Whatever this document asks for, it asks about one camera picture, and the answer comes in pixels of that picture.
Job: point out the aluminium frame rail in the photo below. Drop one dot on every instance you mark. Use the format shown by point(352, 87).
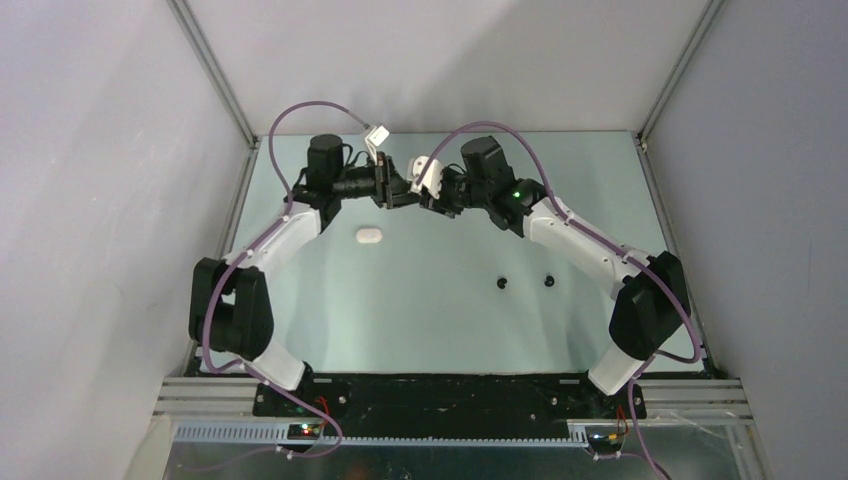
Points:
point(668, 402)

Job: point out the white earbud charging case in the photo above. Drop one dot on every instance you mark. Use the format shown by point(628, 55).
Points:
point(369, 235)

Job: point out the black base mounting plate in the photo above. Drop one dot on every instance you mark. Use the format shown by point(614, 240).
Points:
point(453, 406)

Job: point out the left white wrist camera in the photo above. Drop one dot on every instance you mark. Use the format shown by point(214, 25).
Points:
point(373, 137)

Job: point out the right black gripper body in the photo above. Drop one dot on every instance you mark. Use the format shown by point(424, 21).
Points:
point(455, 195)

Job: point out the right controller board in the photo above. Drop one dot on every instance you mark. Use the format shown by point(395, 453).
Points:
point(606, 441)

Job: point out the left controller board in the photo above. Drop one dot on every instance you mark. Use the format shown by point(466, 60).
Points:
point(304, 431)

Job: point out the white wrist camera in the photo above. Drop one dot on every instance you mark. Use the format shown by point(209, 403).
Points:
point(373, 137)
point(425, 176)

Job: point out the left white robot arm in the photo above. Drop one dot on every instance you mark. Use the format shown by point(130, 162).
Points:
point(230, 306)

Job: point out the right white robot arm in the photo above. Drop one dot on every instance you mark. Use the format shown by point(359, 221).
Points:
point(650, 293)

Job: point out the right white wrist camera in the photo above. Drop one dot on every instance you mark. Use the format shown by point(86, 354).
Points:
point(425, 176)

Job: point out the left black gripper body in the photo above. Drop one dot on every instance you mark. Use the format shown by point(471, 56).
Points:
point(383, 182)

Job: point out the controller board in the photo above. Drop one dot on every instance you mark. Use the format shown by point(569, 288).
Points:
point(304, 431)
point(606, 441)

